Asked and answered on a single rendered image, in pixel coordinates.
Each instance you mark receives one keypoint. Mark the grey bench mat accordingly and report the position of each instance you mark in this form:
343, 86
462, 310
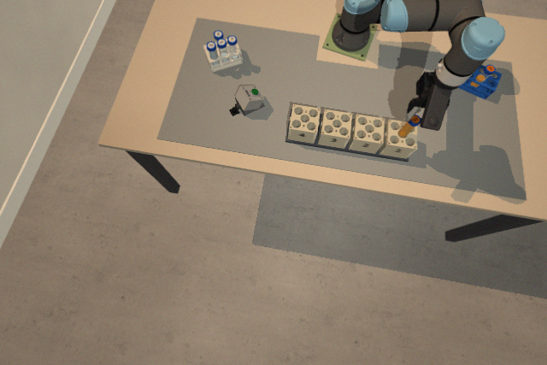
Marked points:
477, 148

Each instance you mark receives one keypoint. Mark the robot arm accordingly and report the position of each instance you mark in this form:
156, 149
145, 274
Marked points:
470, 47

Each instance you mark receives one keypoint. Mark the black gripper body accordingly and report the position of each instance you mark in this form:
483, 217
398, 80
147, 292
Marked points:
423, 86

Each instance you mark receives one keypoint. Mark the blue tube rack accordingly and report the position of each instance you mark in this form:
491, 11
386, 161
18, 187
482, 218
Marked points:
485, 86

